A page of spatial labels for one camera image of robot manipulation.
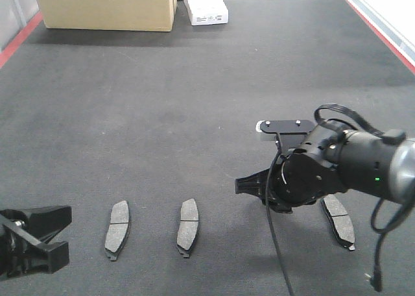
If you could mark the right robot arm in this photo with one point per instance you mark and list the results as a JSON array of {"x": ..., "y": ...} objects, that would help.
[{"x": 382, "y": 167}]

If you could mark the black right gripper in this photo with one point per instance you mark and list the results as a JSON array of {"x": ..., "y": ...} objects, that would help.
[{"x": 306, "y": 174}]

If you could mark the white long carton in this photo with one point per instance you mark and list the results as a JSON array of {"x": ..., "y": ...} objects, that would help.
[{"x": 207, "y": 12}]

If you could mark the conveyor aluminium side rail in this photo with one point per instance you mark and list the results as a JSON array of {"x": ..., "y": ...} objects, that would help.
[{"x": 393, "y": 22}]

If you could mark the brake pad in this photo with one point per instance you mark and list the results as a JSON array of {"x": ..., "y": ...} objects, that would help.
[
  {"x": 118, "y": 230},
  {"x": 188, "y": 227},
  {"x": 340, "y": 222}
]

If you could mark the large cardboard box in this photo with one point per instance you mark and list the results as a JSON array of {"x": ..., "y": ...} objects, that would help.
[{"x": 114, "y": 15}]

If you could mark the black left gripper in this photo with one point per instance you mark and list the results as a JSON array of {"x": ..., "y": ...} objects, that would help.
[{"x": 21, "y": 258}]

